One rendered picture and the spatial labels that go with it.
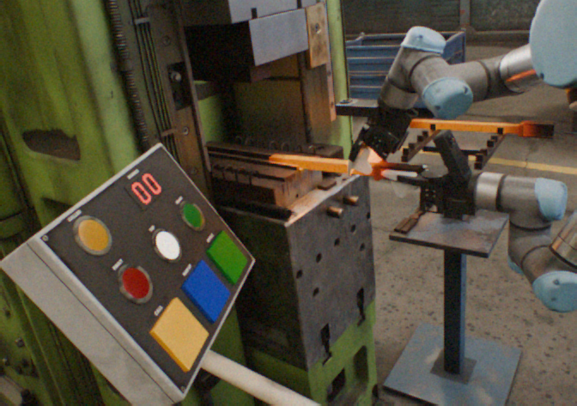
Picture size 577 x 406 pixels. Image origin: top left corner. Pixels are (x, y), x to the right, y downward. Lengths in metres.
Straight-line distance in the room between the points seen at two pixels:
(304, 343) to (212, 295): 0.60
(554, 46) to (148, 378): 0.62
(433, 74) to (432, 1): 8.49
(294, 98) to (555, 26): 1.02
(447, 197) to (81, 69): 0.77
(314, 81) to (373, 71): 3.65
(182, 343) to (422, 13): 9.03
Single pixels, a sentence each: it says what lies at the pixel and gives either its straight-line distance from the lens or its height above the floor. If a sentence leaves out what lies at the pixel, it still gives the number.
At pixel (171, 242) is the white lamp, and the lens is 0.80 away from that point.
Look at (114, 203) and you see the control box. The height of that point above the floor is 1.18.
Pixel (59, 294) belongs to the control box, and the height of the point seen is 1.12.
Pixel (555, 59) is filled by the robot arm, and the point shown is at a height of 1.33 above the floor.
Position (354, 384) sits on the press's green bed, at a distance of 1.83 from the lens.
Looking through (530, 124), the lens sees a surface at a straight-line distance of 1.69.
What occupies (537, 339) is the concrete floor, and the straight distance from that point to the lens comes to 2.31.
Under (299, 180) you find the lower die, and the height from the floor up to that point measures 0.96.
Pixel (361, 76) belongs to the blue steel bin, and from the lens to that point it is 5.24.
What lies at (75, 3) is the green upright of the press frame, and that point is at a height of 1.44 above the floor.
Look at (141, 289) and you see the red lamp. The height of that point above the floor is 1.08.
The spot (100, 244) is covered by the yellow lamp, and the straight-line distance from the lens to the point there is 0.71.
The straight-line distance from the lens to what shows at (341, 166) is 1.20.
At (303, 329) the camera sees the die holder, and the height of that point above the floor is 0.61.
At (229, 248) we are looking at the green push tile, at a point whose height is 1.02.
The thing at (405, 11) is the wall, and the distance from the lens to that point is 9.69.
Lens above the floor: 1.45
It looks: 23 degrees down
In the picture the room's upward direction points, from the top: 8 degrees counter-clockwise
